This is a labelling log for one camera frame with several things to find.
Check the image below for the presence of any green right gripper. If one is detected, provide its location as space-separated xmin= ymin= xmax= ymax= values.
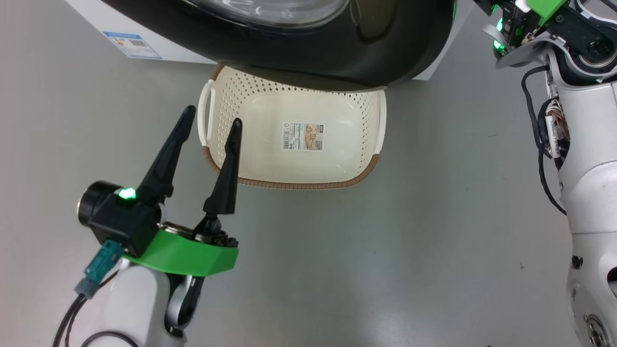
xmin=525 ymin=0 xmax=568 ymax=26

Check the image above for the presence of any white washing machine body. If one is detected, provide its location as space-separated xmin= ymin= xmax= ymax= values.
xmin=65 ymin=0 xmax=475 ymax=92

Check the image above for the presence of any black washing machine door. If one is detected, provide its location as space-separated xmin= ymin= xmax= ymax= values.
xmin=101 ymin=0 xmax=457 ymax=90

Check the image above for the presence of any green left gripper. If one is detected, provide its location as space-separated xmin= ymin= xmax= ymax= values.
xmin=123 ymin=105 xmax=243 ymax=277

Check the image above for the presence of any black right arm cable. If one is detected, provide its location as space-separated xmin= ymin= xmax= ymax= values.
xmin=522 ymin=65 xmax=567 ymax=215

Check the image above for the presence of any cream perforated laundry basket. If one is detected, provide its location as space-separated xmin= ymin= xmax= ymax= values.
xmin=197 ymin=64 xmax=387 ymax=190

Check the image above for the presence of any blue energy label sticker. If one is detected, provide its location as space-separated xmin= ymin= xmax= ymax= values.
xmin=103 ymin=31 xmax=162 ymax=60

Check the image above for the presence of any basket product label sticker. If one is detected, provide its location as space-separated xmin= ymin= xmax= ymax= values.
xmin=282 ymin=122 xmax=324 ymax=151

